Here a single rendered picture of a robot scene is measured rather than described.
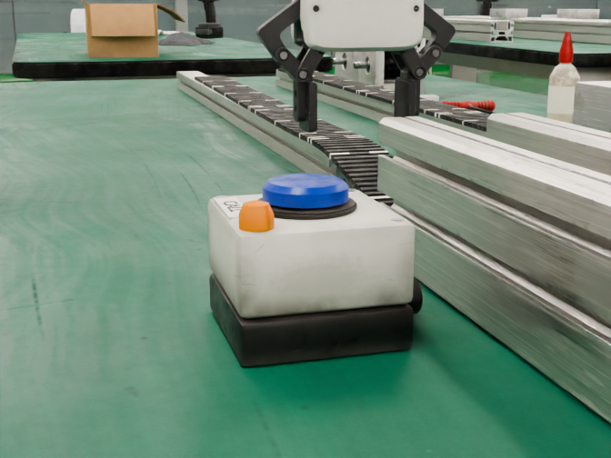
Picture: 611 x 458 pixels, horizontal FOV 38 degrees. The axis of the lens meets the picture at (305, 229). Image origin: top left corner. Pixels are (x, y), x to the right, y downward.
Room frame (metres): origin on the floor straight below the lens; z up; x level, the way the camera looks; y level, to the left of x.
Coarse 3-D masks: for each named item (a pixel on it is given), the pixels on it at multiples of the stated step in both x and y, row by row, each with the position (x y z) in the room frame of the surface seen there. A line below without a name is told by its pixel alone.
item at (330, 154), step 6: (330, 150) 0.73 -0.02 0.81; (336, 150) 0.73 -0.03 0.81; (342, 150) 0.73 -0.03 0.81; (348, 150) 0.73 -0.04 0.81; (354, 150) 0.73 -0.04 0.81; (360, 150) 0.74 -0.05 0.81; (366, 150) 0.74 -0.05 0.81; (372, 150) 0.74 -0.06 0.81; (378, 150) 0.74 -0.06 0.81; (384, 150) 0.74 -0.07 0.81; (330, 156) 0.72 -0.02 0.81
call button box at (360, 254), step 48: (240, 240) 0.36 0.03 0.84; (288, 240) 0.36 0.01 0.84; (336, 240) 0.36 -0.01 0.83; (384, 240) 0.37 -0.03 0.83; (240, 288) 0.36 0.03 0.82; (288, 288) 0.36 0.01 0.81; (336, 288) 0.37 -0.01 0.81; (384, 288) 0.37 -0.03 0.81; (240, 336) 0.36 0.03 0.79; (288, 336) 0.36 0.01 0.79; (336, 336) 0.37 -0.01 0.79; (384, 336) 0.37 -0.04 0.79
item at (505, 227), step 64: (384, 128) 0.53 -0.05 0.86; (448, 128) 0.49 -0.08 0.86; (512, 128) 0.53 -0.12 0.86; (576, 128) 0.49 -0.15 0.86; (384, 192) 0.53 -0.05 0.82; (448, 192) 0.44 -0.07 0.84; (512, 192) 0.38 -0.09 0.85; (576, 192) 0.33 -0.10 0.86; (448, 256) 0.44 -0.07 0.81; (512, 256) 0.37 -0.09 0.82; (576, 256) 0.33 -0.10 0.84; (512, 320) 0.37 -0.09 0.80; (576, 320) 0.33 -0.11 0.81; (576, 384) 0.32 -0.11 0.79
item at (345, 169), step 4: (344, 164) 0.70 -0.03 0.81; (348, 164) 0.70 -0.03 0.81; (352, 164) 0.70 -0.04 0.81; (356, 164) 0.70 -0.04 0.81; (360, 164) 0.70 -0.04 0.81; (364, 164) 0.70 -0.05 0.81; (368, 164) 0.70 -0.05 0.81; (372, 164) 0.70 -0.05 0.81; (376, 164) 0.70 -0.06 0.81; (340, 168) 0.69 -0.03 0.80; (344, 168) 0.69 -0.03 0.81; (348, 168) 0.69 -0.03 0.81; (352, 168) 0.69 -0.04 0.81; (356, 168) 0.69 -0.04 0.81; (360, 168) 0.69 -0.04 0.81; (364, 168) 0.69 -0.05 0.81; (368, 168) 0.69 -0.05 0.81; (372, 168) 0.69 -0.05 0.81; (376, 168) 0.69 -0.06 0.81; (344, 172) 0.68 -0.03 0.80; (348, 172) 0.68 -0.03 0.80; (352, 172) 0.68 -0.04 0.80; (356, 172) 0.68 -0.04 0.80; (360, 172) 0.68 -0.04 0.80; (364, 172) 0.68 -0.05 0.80; (368, 172) 0.69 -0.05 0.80; (372, 172) 0.69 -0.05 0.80; (376, 172) 0.69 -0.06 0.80
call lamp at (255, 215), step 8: (256, 200) 0.37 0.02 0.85; (248, 208) 0.36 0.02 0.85; (256, 208) 0.36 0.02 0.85; (264, 208) 0.36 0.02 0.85; (240, 216) 0.36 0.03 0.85; (248, 216) 0.36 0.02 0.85; (256, 216) 0.36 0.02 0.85; (264, 216) 0.36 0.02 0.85; (272, 216) 0.36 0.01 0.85; (240, 224) 0.36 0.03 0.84; (248, 224) 0.36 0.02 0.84; (256, 224) 0.36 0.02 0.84; (264, 224) 0.36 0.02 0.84; (272, 224) 0.36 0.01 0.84
